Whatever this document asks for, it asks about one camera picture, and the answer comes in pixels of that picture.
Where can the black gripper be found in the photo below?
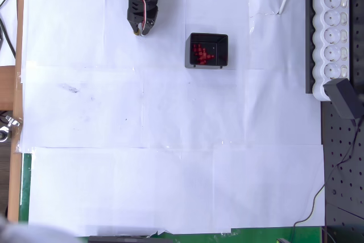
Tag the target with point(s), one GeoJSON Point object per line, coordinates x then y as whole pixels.
{"type": "Point", "coordinates": [138, 19]}

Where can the black pegboard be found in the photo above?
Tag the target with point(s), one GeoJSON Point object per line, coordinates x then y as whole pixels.
{"type": "Point", "coordinates": [341, 169]}

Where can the black power adapter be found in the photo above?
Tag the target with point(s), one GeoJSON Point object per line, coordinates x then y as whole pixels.
{"type": "Point", "coordinates": [341, 98]}

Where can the blurred grey object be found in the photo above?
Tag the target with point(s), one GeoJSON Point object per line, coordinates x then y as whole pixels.
{"type": "Point", "coordinates": [28, 231]}

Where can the flat black device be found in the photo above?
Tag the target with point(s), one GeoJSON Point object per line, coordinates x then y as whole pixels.
{"type": "Point", "coordinates": [128, 239]}

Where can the green cutting mat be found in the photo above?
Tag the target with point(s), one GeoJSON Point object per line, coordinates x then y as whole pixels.
{"type": "Point", "coordinates": [25, 183]}

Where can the black square bin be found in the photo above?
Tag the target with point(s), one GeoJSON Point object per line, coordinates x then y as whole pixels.
{"type": "Point", "coordinates": [190, 52]}

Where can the dark ribbed panel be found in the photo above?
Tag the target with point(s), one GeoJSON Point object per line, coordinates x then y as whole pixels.
{"type": "Point", "coordinates": [5, 174]}

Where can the silver metal clamp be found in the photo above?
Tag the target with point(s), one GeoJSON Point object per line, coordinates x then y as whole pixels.
{"type": "Point", "coordinates": [11, 120]}

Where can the round metal knob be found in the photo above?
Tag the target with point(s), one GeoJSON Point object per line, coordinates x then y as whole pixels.
{"type": "Point", "coordinates": [3, 135]}

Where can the brown wooden board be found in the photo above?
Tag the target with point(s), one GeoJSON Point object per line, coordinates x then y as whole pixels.
{"type": "Point", "coordinates": [19, 26]}

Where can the white paper table cover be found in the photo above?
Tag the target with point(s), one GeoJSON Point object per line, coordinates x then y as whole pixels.
{"type": "Point", "coordinates": [170, 183]}

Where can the black shelf rail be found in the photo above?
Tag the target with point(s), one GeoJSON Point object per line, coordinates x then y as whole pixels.
{"type": "Point", "coordinates": [309, 41]}

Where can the white power strip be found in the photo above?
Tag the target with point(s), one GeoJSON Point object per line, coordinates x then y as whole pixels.
{"type": "Point", "coordinates": [331, 41]}

